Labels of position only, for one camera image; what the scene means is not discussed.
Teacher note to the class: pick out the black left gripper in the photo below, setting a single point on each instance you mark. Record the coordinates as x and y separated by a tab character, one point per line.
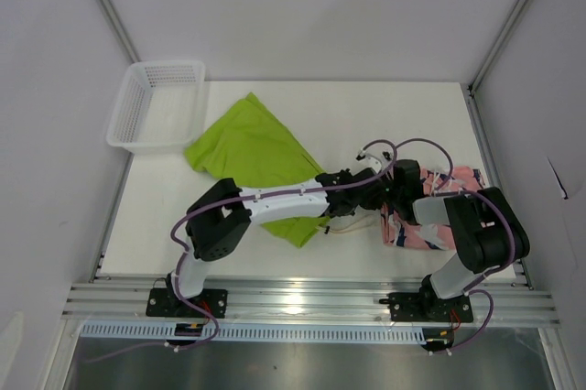
343	174

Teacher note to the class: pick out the pink shark print shorts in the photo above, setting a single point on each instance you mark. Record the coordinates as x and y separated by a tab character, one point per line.
398	233

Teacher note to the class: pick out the lime green shorts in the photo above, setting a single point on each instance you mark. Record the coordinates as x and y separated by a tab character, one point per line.
251	146

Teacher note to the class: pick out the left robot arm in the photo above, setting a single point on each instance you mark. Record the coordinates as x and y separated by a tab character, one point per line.
216	223

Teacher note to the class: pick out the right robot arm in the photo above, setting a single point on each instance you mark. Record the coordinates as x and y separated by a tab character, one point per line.
435	213

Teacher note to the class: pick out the white plastic basket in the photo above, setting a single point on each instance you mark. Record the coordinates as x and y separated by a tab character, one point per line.
160	107

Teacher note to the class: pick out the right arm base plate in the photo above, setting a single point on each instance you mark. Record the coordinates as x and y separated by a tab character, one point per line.
426	307

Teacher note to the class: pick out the aluminium mounting rail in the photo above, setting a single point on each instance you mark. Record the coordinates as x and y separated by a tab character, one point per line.
299	301

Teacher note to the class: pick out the white slotted cable duct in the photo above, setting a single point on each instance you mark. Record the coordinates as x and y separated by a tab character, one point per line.
377	334

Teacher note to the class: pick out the right aluminium frame post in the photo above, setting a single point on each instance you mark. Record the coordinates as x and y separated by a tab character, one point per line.
512	20

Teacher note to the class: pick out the aluminium frame post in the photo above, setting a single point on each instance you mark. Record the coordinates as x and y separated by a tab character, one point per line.
118	30
512	20

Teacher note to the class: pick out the left aluminium frame post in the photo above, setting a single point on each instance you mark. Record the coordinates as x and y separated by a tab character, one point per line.
118	30

